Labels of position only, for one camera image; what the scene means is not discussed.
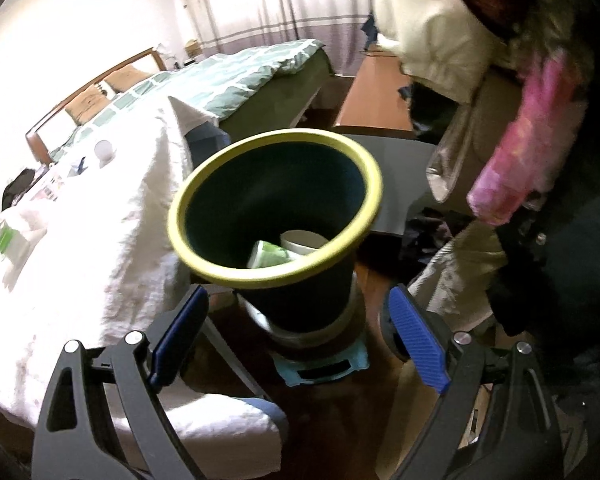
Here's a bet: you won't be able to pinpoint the dark clothes pile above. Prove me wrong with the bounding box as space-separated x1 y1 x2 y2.
2 169 36 208

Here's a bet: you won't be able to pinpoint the cream puffer jacket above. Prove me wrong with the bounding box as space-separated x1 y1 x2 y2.
370 0 496 106

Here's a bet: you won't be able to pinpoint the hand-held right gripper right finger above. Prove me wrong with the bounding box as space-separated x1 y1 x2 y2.
387 284 563 480

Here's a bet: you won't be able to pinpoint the plain brown pillow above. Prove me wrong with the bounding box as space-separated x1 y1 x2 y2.
104 65 151 92

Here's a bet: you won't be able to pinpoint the light blue plastic stool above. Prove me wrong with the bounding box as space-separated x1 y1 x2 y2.
272 340 370 387

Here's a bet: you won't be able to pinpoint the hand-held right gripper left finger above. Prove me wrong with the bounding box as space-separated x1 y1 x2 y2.
30 284 211 480

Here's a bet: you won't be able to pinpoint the green plaid blanket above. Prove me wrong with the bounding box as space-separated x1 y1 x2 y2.
50 39 328 161

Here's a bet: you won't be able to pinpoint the pink and white curtain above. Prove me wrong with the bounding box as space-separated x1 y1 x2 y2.
230 0 378 68
172 0 236 58

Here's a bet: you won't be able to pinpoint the dark navy coat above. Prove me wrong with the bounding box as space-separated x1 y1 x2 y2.
495 10 600 376

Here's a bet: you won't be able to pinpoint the beige hanging garment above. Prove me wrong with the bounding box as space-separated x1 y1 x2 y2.
425 72 516 206

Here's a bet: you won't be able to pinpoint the green plastic cup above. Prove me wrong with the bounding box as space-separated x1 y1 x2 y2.
246 240 293 271

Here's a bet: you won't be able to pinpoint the pink floral garment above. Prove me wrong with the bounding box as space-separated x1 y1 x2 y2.
467 55 581 226

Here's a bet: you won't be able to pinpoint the white paper cup pink print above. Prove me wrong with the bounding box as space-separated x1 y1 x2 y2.
280 230 331 260

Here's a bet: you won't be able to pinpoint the wooden bed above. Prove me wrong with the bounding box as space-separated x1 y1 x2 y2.
25 39 337 166

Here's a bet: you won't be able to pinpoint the dark bin yellow-green rim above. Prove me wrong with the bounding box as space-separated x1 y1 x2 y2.
167 129 385 333

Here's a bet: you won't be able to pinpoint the dark clothes on floor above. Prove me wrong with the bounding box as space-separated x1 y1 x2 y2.
402 207 463 263

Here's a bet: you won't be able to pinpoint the brown pillow with face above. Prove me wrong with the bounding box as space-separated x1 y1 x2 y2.
64 85 112 123

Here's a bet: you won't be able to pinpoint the grey furniture panel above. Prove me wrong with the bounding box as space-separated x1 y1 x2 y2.
337 132 437 236

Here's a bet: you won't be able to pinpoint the green and white carton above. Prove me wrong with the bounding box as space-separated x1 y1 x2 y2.
0 220 18 257

